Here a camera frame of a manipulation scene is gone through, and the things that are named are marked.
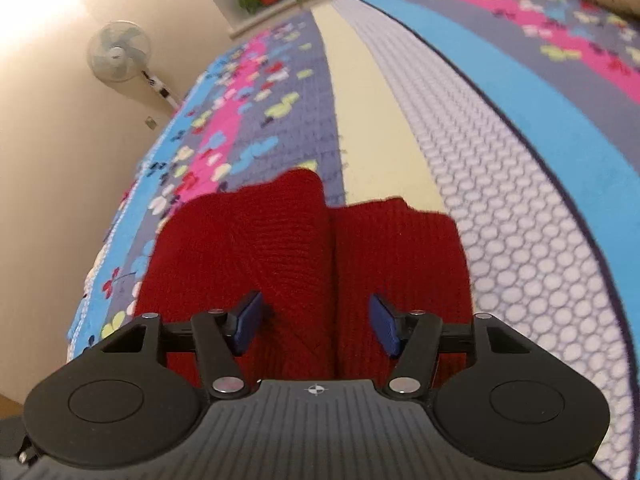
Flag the red knit sweater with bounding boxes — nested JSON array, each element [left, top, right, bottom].
[[136, 169, 472, 382]]

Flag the floral striped bed blanket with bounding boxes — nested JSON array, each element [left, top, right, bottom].
[[67, 0, 639, 479]]

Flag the white standing fan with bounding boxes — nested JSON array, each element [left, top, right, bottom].
[[87, 21, 181, 110]]

